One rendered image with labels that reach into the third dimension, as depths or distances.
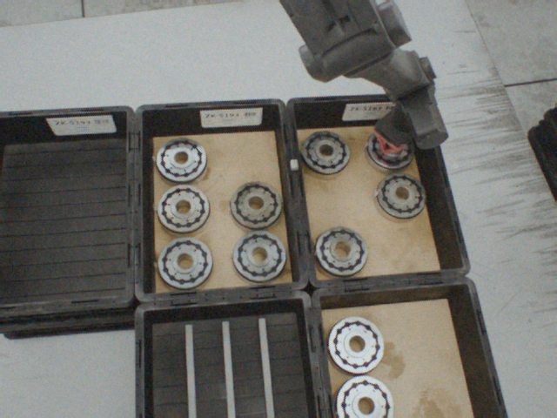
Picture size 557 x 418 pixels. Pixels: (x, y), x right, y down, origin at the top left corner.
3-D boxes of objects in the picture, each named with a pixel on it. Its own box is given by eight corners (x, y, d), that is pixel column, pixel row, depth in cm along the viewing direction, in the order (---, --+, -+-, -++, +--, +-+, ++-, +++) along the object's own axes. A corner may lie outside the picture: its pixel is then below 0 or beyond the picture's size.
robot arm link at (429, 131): (425, 50, 90) (377, 73, 94) (446, 107, 86) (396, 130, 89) (441, 83, 100) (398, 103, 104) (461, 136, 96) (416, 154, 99)
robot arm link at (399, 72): (385, -15, 54) (291, 37, 58) (407, 37, 54) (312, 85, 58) (429, 50, 94) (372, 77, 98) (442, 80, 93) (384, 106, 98)
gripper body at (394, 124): (430, 121, 109) (442, 99, 102) (397, 150, 106) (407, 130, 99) (406, 101, 111) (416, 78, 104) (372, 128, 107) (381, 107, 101)
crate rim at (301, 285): (137, 111, 109) (134, 104, 107) (284, 104, 113) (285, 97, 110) (137, 306, 94) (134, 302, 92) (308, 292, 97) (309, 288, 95)
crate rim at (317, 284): (284, 104, 113) (285, 97, 110) (423, 97, 116) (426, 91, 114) (308, 292, 97) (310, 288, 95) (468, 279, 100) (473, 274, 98)
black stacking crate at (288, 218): (144, 137, 118) (136, 106, 108) (279, 130, 121) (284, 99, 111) (146, 317, 103) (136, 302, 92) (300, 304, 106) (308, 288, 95)
